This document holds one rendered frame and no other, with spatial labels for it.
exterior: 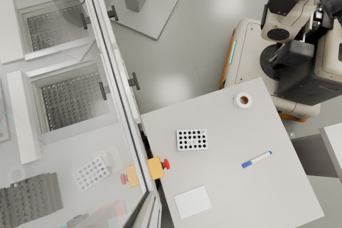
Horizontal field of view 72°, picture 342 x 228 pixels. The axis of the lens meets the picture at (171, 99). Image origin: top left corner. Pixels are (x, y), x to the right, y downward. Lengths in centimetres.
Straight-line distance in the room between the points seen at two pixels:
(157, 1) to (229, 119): 140
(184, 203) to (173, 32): 144
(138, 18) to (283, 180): 160
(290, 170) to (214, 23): 142
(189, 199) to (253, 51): 115
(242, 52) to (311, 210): 105
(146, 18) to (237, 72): 90
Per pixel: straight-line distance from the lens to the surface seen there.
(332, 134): 124
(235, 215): 106
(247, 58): 173
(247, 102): 106
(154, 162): 85
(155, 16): 210
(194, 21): 212
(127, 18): 210
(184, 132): 101
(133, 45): 201
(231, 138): 104
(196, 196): 100
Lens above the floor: 176
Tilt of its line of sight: 75 degrees down
